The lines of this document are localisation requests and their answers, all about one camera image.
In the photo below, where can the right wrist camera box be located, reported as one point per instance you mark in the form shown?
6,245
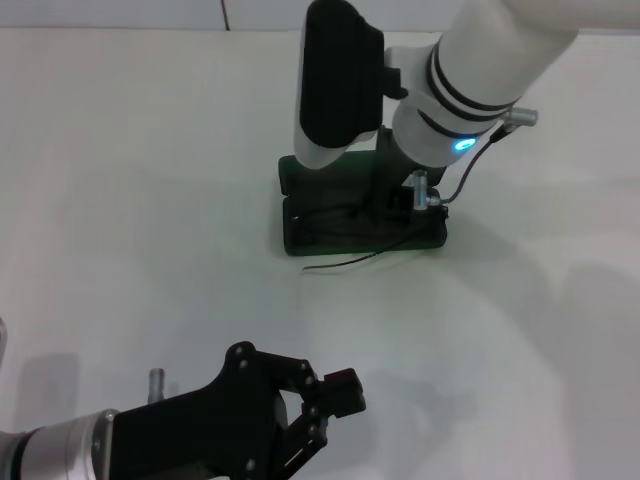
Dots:
340,80

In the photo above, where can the green glasses case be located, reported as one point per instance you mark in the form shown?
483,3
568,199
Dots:
310,235

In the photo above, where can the left gripper silver connector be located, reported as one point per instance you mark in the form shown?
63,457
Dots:
157,385

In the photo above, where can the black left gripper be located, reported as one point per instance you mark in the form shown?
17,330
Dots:
200,430

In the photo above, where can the black glasses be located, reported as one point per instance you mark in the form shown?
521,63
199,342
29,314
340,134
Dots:
350,261

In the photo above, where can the right gripper silver connector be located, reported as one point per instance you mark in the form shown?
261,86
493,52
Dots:
422,192

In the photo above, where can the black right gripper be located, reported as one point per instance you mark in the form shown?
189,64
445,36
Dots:
385,170

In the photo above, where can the gripper silver connector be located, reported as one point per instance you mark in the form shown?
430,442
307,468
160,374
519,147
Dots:
157,385
422,192

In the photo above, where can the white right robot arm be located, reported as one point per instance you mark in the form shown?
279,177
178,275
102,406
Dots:
490,55

